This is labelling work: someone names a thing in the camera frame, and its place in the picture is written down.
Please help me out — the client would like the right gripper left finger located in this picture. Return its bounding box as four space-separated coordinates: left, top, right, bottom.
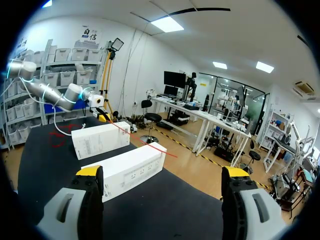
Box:
36 165 105 240

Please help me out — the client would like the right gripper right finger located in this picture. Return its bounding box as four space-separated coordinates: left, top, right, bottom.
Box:
220 165 289 240

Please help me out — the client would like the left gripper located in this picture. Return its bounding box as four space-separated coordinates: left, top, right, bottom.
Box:
87 93 113 124

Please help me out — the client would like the red tape strip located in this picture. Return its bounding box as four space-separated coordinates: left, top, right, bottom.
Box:
109 120 179 159

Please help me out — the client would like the white block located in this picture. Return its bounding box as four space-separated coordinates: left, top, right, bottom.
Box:
70 121 132 161
80 141 168 204

